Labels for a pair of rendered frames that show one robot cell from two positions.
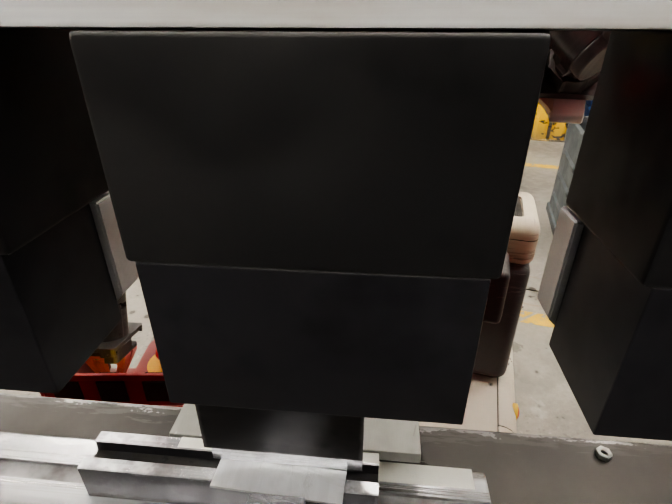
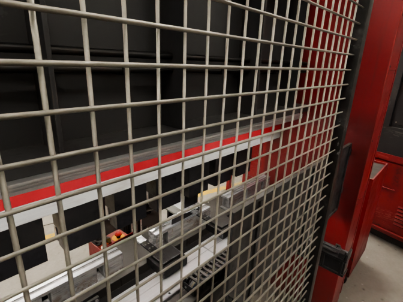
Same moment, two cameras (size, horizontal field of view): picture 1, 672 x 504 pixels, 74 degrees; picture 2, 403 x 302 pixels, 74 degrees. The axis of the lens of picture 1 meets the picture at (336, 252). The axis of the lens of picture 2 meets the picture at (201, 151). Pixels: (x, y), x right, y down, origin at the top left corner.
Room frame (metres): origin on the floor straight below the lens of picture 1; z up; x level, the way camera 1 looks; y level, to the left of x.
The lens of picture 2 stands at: (-0.64, 1.02, 1.75)
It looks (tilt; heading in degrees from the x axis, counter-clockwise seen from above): 18 degrees down; 308
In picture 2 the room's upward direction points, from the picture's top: 2 degrees clockwise
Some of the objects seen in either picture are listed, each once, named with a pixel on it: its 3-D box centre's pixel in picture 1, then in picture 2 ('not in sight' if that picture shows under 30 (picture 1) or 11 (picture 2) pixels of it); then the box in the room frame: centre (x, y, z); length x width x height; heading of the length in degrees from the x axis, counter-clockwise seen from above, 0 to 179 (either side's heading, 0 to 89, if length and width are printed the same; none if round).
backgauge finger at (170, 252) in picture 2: not in sight; (155, 250); (0.07, 0.39, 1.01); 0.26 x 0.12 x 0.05; 175
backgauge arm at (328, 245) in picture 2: not in sight; (289, 235); (-0.23, -0.38, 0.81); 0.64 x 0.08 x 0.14; 175
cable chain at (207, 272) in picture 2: not in sight; (222, 262); (-0.19, 0.28, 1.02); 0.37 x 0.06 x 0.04; 85
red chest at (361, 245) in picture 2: not in sight; (335, 214); (-0.30, -1.43, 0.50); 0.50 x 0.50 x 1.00; 85
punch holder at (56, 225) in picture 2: not in sight; (78, 220); (0.25, 0.60, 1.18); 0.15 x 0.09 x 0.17; 85
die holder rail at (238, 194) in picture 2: not in sight; (246, 190); (0.14, -0.51, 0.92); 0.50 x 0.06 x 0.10; 85
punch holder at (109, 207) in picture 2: not in sight; (126, 202); (0.23, 0.41, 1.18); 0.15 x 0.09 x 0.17; 85
